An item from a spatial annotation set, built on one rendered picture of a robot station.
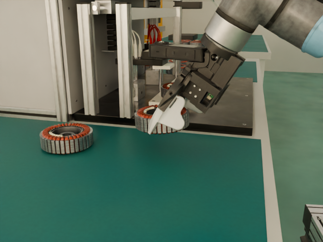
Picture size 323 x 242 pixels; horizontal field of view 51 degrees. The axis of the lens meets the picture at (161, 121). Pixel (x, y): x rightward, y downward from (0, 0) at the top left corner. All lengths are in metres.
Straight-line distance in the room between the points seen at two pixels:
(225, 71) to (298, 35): 0.13
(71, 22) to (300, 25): 0.57
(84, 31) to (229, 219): 0.58
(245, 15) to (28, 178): 0.46
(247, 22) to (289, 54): 5.81
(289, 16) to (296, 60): 5.83
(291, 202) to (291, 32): 1.59
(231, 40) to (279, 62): 5.80
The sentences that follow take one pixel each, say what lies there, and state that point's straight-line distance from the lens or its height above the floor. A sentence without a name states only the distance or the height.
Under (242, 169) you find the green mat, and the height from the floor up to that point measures 0.75.
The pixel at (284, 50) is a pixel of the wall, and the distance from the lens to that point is 6.36.
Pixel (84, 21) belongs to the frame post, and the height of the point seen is 1.01.
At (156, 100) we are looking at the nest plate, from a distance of 0.99.
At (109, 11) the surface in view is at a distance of 0.91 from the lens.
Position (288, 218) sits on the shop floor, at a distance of 1.94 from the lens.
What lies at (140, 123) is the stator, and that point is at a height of 0.82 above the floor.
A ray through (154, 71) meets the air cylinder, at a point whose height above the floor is 0.82.
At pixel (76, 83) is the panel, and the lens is 0.94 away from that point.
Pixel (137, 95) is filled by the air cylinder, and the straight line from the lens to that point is 1.02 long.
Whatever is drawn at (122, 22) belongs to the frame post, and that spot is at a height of 1.01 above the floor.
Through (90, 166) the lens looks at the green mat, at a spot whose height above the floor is 0.75.
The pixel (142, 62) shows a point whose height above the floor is 0.89.
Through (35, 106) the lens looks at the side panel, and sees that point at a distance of 0.99.
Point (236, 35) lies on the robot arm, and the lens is 0.58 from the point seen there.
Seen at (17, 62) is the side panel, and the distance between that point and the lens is 0.99.
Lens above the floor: 1.03
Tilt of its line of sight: 18 degrees down
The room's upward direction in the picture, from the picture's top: straight up
